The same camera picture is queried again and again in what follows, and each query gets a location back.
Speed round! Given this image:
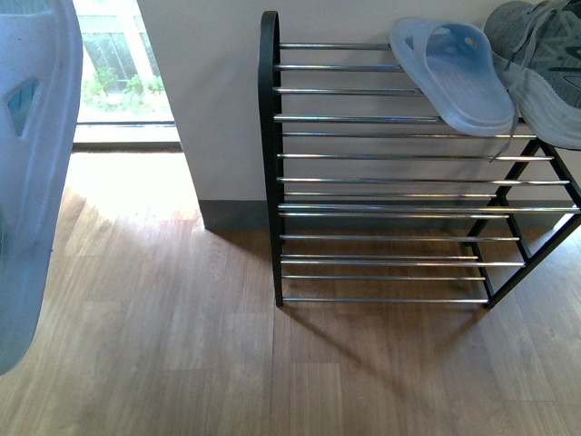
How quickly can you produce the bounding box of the light blue slide sandal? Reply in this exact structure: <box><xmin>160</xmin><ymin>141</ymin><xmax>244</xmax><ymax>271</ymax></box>
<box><xmin>389</xmin><ymin>17</ymin><xmax>516</xmax><ymax>137</ymax></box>
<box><xmin>1</xmin><ymin>1</ymin><xmax>83</xmax><ymax>373</ymax></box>

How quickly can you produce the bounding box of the black metal shoe rack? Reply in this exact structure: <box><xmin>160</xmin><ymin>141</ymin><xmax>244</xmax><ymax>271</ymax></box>
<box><xmin>258</xmin><ymin>11</ymin><xmax>580</xmax><ymax>308</ymax></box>

